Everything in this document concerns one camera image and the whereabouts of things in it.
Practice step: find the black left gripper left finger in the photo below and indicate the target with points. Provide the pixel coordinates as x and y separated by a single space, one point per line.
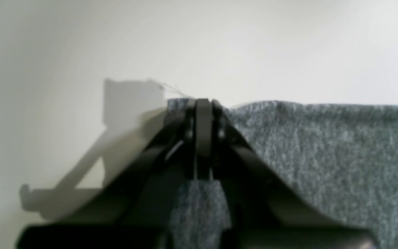
133 210

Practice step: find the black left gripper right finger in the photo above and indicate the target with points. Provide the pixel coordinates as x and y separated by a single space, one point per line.
265 212

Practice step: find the grey long-sleeve T-shirt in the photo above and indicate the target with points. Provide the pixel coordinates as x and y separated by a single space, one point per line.
340 158

